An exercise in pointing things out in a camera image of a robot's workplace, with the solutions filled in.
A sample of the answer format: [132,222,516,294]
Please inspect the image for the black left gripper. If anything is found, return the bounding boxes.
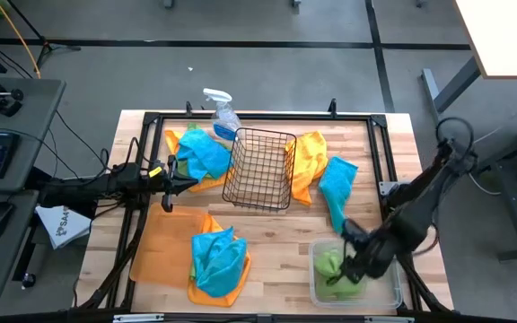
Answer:
[149,155,199,213]

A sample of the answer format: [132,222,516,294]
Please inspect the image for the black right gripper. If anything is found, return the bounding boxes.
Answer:
[337,218,397,286]

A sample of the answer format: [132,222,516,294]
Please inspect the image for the blue microfiber towel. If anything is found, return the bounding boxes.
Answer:
[176,128,233,183]
[189,226,249,299]
[317,155,359,235]

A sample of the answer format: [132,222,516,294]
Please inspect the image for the clear plastic bin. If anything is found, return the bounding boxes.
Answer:
[307,237,404,310]

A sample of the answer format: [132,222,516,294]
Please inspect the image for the clear spray bottle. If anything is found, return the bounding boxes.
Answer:
[202,87,244,143]

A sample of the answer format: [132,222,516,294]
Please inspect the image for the white paper sheet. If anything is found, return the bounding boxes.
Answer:
[35,205,92,250]

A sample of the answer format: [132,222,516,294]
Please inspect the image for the grey computer desk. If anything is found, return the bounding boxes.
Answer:
[0,76,67,302]

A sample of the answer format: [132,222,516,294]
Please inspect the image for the black tripod stand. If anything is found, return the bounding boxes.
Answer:
[4,0,83,71]

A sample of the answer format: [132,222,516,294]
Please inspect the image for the grey side desk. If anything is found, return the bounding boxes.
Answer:
[473,96,517,264]

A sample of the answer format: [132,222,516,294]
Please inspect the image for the white table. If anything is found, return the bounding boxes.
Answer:
[421,0,517,113]

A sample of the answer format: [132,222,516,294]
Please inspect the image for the black wire basket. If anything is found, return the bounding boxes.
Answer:
[221,127,298,213]

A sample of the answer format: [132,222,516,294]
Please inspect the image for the black desk cable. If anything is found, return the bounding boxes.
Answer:
[54,109,111,174]

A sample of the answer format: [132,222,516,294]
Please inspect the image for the black aluminium table frame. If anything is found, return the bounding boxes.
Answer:
[74,99,453,323]

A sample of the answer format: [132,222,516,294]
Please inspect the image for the white cable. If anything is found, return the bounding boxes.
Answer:
[467,172,503,196]

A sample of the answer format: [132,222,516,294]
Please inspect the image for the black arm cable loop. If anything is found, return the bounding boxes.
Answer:
[434,117,477,156]

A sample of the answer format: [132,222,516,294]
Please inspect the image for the black clamp mount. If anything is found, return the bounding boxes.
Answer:
[0,82,25,118]

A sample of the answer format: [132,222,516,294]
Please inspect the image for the yellow cable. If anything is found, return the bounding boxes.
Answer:
[0,0,43,80]

